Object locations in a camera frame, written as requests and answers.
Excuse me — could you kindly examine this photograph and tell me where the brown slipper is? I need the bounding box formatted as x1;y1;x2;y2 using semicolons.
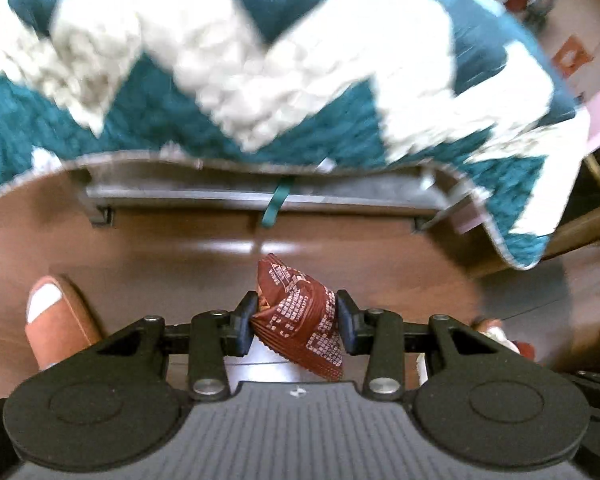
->
24;274;106;372

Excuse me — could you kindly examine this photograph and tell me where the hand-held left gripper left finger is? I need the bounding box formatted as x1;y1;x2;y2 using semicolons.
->
97;290;261;402

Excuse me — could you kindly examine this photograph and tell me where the metal rack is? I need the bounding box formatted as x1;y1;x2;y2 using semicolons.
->
82;162;462;234

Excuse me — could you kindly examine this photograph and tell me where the green strap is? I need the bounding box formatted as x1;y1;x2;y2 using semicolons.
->
261;176;296;227

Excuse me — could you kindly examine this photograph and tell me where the person's white socked foot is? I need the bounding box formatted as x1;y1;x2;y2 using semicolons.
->
26;282;64;324

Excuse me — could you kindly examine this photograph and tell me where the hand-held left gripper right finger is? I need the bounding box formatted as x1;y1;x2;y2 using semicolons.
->
335;289;524;402

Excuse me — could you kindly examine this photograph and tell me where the wooden chair black seat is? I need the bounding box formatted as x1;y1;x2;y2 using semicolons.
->
545;152;600;262

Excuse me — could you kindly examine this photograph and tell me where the teal cream zigzag quilt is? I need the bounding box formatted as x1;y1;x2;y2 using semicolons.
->
0;0;594;269

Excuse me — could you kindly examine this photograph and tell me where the brown snack packet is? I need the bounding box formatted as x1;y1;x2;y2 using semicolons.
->
250;254;345;381

